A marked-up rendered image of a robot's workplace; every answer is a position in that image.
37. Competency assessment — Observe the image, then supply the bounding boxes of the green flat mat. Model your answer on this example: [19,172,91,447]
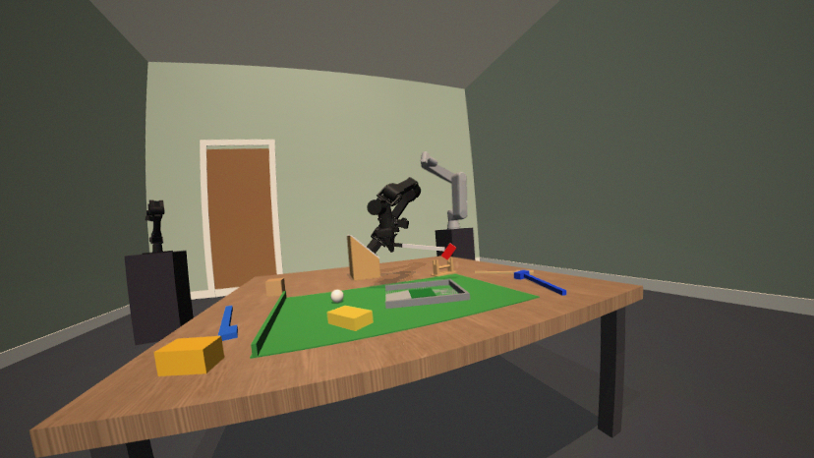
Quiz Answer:
[250,274,540,359]

